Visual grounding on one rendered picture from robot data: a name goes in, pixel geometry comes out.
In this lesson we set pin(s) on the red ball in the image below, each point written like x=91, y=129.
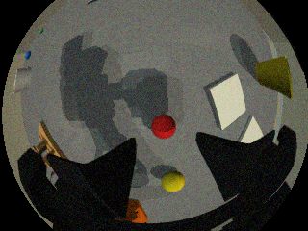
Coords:
x=163, y=126

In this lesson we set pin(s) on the blue ball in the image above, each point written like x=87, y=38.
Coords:
x=28, y=55

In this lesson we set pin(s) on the small wooden catapult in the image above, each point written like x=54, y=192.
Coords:
x=47, y=143

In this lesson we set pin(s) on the yellow ball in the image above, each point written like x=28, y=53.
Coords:
x=173, y=181

